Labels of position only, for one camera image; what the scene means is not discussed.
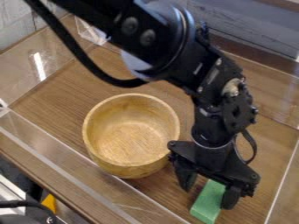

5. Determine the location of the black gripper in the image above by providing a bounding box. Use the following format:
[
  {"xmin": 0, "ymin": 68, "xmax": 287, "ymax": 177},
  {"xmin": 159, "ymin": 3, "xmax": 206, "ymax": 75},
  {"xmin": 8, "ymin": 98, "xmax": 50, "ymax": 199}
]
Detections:
[{"xmin": 167, "ymin": 136, "xmax": 262, "ymax": 210}]

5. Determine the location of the green rectangular block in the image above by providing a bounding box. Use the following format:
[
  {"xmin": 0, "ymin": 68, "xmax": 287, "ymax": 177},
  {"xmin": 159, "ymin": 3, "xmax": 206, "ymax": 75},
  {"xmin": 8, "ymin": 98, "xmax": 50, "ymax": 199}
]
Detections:
[{"xmin": 190, "ymin": 180, "xmax": 226, "ymax": 224}]

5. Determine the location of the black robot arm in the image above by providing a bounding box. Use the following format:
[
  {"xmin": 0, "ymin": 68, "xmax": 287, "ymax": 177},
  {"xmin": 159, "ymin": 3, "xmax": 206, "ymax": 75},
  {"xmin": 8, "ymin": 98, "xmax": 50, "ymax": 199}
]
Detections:
[{"xmin": 24, "ymin": 0, "xmax": 260, "ymax": 210}]

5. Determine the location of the brown wooden bowl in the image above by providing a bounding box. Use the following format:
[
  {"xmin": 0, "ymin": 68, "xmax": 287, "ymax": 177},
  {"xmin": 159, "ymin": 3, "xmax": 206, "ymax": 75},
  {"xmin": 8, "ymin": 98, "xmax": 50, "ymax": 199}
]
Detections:
[{"xmin": 82, "ymin": 93, "xmax": 180, "ymax": 179}]

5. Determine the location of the clear acrylic front wall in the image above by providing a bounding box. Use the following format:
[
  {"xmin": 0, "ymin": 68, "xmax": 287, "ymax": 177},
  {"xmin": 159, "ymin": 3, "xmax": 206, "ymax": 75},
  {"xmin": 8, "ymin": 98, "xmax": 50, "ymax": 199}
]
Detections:
[{"xmin": 0, "ymin": 100, "xmax": 188, "ymax": 224}]

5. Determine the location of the black cable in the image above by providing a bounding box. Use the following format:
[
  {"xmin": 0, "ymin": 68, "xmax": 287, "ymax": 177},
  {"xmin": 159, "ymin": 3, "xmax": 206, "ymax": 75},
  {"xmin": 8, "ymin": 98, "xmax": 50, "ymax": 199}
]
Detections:
[{"xmin": 0, "ymin": 199, "xmax": 58, "ymax": 224}]

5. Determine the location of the clear acrylic corner bracket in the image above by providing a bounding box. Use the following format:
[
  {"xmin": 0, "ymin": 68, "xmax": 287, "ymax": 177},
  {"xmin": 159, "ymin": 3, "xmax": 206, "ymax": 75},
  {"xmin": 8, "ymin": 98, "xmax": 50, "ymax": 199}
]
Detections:
[{"xmin": 75, "ymin": 17, "xmax": 108, "ymax": 46}]

